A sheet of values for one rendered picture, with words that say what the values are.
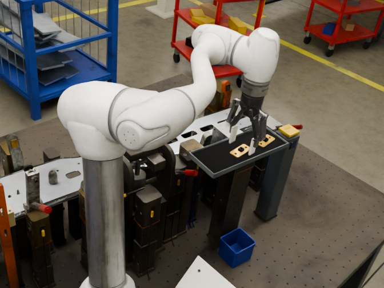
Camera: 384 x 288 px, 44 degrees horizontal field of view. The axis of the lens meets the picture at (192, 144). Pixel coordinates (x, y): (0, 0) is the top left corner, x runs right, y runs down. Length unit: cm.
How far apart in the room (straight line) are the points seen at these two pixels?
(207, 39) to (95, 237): 68
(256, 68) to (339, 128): 288
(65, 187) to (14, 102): 247
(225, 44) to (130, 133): 60
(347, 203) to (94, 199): 145
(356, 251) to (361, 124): 243
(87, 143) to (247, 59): 60
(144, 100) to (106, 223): 35
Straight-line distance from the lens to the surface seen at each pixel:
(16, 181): 178
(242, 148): 170
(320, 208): 229
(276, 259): 199
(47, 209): 145
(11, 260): 169
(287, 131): 187
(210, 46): 147
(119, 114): 104
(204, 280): 149
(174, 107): 104
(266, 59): 147
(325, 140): 408
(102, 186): 118
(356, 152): 407
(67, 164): 183
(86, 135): 112
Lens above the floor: 215
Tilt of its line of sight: 36 degrees down
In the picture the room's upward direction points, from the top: 8 degrees clockwise
